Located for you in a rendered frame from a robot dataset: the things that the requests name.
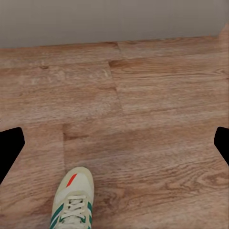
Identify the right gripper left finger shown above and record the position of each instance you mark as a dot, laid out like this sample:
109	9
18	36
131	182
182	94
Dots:
11	143

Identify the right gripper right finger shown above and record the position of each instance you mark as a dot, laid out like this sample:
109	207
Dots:
221	141

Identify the gym shoe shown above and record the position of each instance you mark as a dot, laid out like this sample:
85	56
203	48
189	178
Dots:
73	202

